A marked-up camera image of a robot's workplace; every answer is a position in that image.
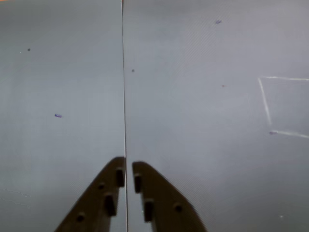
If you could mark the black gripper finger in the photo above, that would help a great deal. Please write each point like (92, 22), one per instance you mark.
(166, 198)
(94, 207)

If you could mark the grey mat with chalk square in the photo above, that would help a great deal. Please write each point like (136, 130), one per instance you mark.
(205, 120)

